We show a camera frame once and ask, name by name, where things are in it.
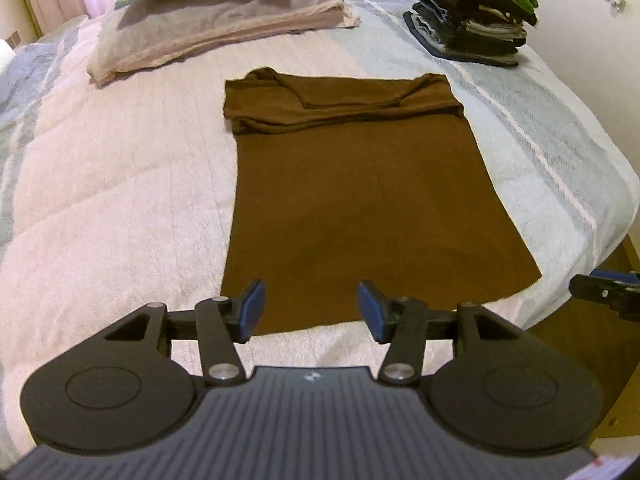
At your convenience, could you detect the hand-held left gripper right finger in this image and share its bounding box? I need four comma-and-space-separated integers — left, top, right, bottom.
357, 280, 527, 387

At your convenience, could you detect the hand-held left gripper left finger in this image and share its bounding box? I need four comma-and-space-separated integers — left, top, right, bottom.
104, 279, 268, 387

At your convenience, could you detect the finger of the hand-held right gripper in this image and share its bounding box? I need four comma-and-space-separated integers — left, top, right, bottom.
569, 269, 640, 320

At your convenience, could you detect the brown garment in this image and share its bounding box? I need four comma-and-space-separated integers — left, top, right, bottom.
220, 66, 543, 337

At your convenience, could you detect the stack of folded clothes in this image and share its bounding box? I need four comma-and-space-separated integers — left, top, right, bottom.
403, 0, 540, 68

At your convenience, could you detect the herringbone striped blanket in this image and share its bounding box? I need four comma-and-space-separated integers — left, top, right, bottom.
0, 0, 640, 463

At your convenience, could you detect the beige pillow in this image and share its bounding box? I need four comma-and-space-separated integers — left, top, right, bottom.
86, 0, 362, 86

